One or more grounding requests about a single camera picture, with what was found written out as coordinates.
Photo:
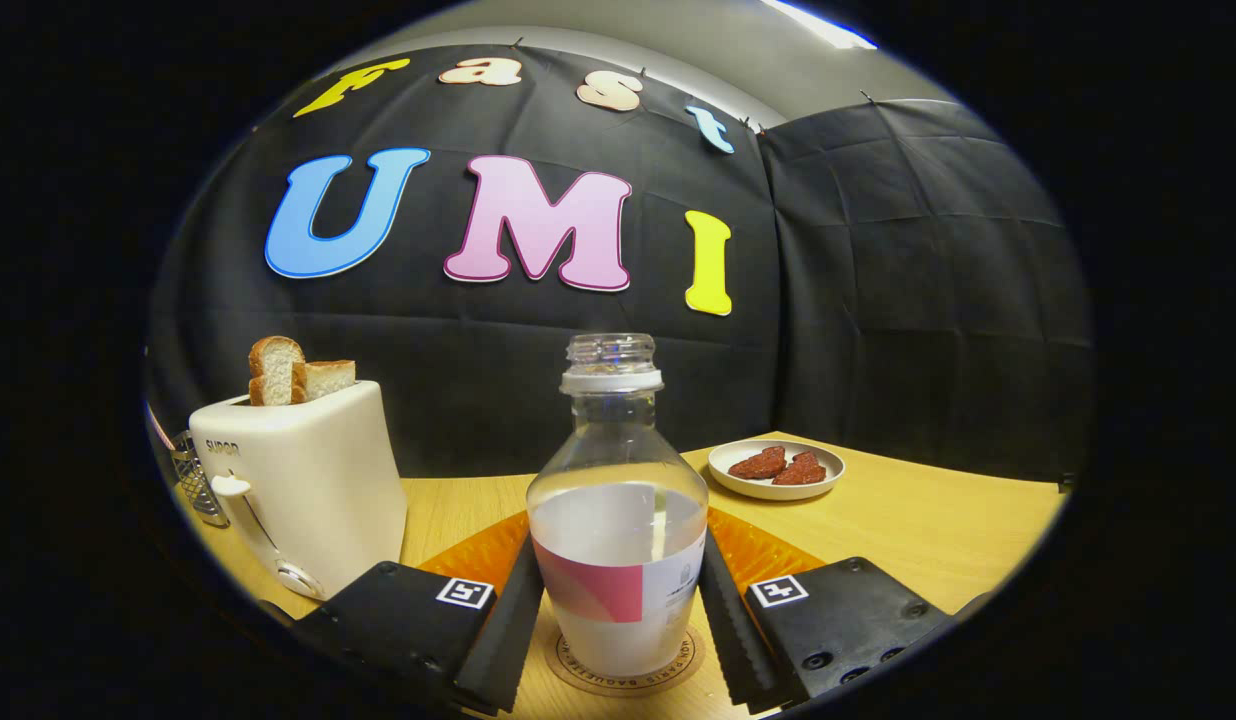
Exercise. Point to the round brown coaster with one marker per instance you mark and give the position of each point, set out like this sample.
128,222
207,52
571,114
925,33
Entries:
628,686

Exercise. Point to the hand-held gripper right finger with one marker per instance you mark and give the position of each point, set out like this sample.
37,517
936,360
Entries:
733,630

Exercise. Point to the round-topped toast slice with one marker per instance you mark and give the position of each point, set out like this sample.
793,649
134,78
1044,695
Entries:
275,370

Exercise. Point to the square-topped toast slice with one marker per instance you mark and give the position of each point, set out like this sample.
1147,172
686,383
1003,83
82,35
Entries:
326,380

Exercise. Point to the white round plate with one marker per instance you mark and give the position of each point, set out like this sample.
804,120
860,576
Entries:
768,491

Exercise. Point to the wooden table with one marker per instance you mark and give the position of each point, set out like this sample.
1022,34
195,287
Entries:
928,540

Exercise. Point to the white toaster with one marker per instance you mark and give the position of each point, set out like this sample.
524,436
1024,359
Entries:
318,490

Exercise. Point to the red sausage piece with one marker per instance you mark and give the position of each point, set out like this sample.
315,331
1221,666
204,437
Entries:
760,464
801,470

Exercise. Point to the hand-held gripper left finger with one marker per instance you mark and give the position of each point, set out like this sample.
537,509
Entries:
503,640

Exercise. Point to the clear juice bottle pink label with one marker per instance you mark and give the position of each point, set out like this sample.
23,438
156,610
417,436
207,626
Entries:
618,600

